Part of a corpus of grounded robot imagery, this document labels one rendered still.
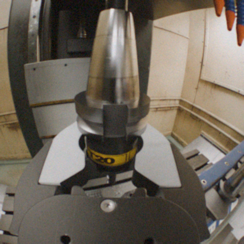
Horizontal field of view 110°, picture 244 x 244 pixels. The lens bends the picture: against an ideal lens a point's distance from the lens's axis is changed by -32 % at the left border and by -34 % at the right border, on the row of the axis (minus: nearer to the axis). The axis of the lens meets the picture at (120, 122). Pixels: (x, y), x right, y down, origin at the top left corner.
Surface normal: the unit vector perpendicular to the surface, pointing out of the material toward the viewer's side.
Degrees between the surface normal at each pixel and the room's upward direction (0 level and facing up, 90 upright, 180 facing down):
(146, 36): 90
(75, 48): 90
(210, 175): 0
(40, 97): 89
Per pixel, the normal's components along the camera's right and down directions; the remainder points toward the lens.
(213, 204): 0.05, -0.88
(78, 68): 0.34, 0.46
